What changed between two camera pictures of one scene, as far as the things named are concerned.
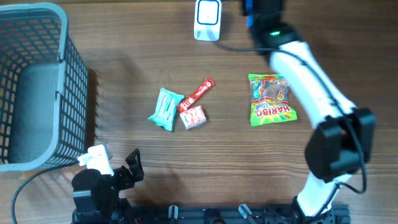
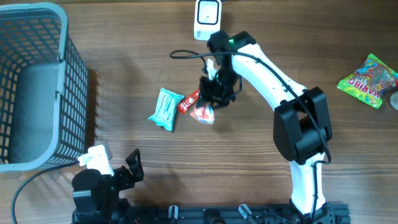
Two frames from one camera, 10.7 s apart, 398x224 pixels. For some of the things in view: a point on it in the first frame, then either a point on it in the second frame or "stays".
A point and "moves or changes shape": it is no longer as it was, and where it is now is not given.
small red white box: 193,117 -> 204,114
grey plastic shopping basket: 44,88 stays
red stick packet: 208,84 stays
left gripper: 128,182 stays
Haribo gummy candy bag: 269,95 moves or changes shape
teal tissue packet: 167,104 stays
